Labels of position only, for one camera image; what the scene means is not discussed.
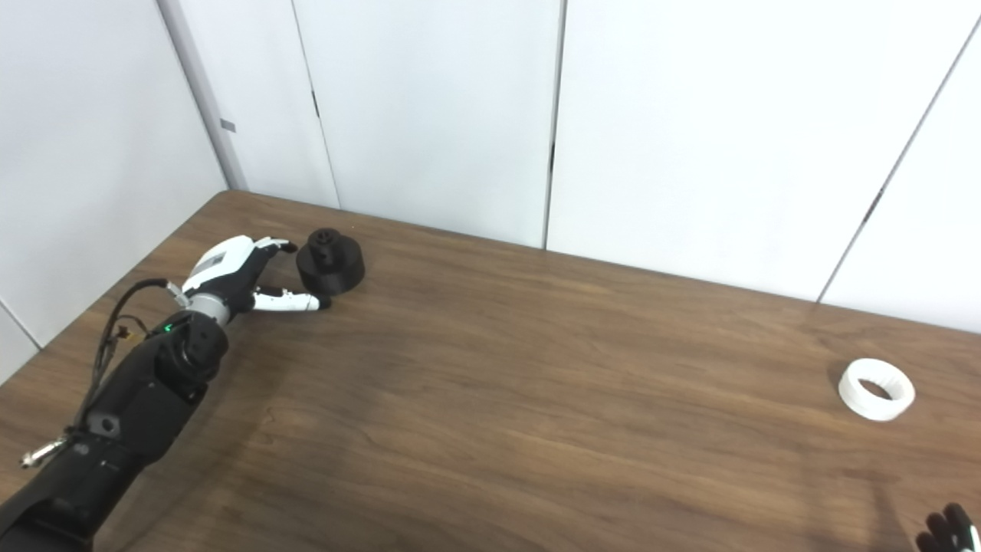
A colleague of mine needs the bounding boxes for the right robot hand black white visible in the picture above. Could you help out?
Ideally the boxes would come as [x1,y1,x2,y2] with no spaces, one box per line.
[917,503,981,552]

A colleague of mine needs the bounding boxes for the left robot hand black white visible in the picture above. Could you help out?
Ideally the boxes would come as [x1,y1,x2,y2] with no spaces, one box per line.
[182,235,333,327]

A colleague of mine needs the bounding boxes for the round black plastic part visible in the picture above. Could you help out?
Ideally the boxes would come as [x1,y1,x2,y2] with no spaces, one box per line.
[296,228,366,295]

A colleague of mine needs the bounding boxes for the white plastic ring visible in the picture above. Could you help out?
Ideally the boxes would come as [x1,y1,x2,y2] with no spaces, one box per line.
[838,358,916,422]

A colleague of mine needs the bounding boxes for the thin wire with yellow connector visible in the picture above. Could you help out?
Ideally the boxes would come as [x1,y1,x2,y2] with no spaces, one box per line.
[92,314,151,384]

